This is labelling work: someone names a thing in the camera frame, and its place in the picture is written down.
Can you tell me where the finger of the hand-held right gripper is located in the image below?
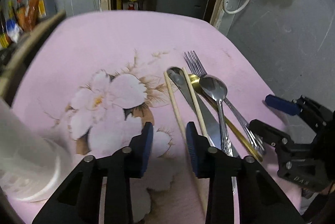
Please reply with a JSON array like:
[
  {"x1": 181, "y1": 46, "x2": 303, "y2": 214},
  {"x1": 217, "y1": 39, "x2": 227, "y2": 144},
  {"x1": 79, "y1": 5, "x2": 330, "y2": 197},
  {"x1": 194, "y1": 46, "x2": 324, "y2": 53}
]
[
  {"x1": 265, "y1": 94, "x2": 327, "y2": 133},
  {"x1": 249, "y1": 119, "x2": 314, "y2": 169}
]

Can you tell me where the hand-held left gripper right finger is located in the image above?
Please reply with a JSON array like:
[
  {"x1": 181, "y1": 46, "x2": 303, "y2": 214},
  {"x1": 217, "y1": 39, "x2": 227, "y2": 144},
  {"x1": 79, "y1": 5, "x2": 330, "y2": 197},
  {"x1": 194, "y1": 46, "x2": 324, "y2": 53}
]
[{"x1": 185, "y1": 121, "x2": 305, "y2": 224}]

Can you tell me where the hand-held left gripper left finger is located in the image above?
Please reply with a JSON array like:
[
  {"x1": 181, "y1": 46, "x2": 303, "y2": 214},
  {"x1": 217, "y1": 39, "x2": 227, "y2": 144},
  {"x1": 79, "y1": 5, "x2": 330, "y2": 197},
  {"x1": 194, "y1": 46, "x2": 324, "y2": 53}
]
[{"x1": 31, "y1": 121, "x2": 154, "y2": 224}]

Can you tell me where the steel spoon with wide handle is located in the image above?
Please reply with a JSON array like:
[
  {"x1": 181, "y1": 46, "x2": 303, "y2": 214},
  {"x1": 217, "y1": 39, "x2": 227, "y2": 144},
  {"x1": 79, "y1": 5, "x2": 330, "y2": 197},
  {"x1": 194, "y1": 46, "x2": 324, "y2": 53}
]
[{"x1": 167, "y1": 67, "x2": 240, "y2": 158}]

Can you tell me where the wooden chopstick pair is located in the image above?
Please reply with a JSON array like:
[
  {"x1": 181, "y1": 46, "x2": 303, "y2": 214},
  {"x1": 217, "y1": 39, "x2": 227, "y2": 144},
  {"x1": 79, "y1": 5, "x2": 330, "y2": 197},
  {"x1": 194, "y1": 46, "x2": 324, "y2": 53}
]
[{"x1": 164, "y1": 71, "x2": 208, "y2": 216}]

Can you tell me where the oval-bowl steel spoon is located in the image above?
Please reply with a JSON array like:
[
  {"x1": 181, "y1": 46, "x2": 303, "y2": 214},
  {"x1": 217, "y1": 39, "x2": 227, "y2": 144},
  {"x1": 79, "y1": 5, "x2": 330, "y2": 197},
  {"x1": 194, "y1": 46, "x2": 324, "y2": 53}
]
[{"x1": 199, "y1": 75, "x2": 233, "y2": 158}]

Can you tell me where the gold spoon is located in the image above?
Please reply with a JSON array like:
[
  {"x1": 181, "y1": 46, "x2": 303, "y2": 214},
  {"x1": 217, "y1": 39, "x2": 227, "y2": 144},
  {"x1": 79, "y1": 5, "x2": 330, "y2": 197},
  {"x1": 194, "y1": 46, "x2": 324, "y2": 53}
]
[{"x1": 188, "y1": 74, "x2": 263, "y2": 162}]

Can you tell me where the steel fork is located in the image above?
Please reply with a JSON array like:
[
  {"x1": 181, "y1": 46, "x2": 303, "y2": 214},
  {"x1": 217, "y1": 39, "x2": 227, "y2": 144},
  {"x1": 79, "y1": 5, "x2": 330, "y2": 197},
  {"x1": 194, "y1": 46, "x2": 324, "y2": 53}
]
[
  {"x1": 187, "y1": 51, "x2": 263, "y2": 154},
  {"x1": 184, "y1": 51, "x2": 266, "y2": 155}
]

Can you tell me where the white plastic utensil holder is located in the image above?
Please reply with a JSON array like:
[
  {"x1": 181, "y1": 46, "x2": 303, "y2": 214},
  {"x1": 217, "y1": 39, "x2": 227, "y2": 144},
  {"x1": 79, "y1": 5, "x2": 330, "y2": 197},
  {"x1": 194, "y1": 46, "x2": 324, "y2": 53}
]
[{"x1": 0, "y1": 98, "x2": 71, "y2": 202}]

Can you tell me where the pink floral tablecloth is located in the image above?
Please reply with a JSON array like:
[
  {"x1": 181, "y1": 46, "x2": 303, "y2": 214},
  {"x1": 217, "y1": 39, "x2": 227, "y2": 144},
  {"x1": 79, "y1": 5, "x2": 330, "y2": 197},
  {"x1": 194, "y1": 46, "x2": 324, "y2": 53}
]
[{"x1": 0, "y1": 11, "x2": 307, "y2": 224}]

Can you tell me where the orange packet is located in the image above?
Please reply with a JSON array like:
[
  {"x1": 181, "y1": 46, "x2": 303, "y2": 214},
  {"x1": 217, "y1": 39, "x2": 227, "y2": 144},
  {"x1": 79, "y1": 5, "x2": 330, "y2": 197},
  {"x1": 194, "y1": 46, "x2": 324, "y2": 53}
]
[{"x1": 23, "y1": 0, "x2": 41, "y2": 31}]

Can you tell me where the blue and white packet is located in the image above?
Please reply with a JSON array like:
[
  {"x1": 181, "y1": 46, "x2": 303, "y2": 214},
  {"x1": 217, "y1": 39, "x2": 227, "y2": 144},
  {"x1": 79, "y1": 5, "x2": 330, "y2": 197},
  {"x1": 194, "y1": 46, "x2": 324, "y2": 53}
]
[{"x1": 5, "y1": 18, "x2": 21, "y2": 42}]

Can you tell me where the row of sauce bottles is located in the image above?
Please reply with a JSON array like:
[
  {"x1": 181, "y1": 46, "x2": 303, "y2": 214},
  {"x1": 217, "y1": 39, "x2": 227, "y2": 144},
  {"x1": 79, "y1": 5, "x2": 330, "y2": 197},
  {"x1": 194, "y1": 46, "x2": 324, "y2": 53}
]
[{"x1": 0, "y1": 0, "x2": 29, "y2": 49}]

